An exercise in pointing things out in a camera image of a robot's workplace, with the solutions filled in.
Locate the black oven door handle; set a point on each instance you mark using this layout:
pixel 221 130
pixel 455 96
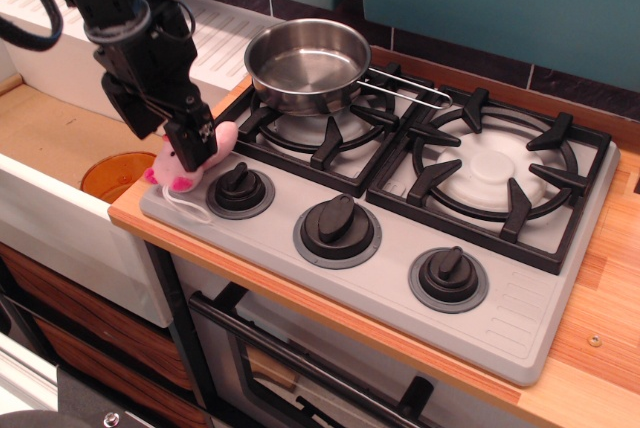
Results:
pixel 327 384

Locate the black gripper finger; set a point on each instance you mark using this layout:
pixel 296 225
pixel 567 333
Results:
pixel 192 136
pixel 140 119

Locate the black left burner grate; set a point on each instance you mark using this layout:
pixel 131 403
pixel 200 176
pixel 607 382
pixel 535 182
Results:
pixel 343 151

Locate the orange plastic bowl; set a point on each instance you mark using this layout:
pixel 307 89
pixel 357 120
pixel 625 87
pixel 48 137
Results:
pixel 108 179

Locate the pink stuffed pig toy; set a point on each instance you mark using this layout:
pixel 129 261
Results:
pixel 168 173

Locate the black stove knob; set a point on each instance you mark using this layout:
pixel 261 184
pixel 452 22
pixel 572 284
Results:
pixel 240 193
pixel 337 234
pixel 448 280

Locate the black middle stove knob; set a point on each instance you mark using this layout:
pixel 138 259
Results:
pixel 337 234

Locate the black right burner grate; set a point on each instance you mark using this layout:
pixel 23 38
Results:
pixel 519 184

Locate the wooden drawer fronts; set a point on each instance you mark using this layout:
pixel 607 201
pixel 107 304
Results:
pixel 129 358

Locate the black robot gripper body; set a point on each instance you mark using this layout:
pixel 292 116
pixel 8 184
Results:
pixel 151 54

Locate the black right stove knob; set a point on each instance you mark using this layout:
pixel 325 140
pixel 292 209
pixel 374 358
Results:
pixel 448 280

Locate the grey toy stove top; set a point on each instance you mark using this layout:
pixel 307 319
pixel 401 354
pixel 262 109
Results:
pixel 508 334

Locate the black left stove knob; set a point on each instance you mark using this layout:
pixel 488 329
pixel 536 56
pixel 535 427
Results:
pixel 240 193

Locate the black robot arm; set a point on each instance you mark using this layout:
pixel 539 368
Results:
pixel 100 13

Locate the stainless steel pan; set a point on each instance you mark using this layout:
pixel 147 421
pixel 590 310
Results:
pixel 312 66

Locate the toy oven door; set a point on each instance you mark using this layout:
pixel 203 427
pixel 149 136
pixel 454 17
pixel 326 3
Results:
pixel 277 397

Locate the black burner grate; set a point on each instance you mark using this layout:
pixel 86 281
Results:
pixel 343 151
pixel 519 184

